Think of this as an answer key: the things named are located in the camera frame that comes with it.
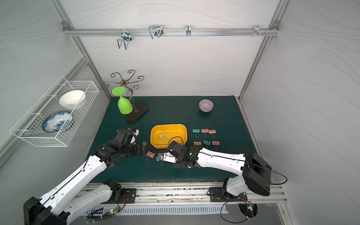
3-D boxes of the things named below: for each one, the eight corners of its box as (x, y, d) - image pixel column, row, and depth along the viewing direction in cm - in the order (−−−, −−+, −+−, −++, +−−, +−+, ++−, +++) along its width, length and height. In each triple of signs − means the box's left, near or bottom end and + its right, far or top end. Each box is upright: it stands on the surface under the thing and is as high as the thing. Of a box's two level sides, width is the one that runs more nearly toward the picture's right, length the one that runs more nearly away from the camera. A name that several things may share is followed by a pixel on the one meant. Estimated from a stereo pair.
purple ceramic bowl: (199, 112, 111) (200, 108, 107) (198, 102, 118) (199, 99, 114) (213, 112, 111) (214, 108, 107) (211, 102, 118) (212, 99, 114)
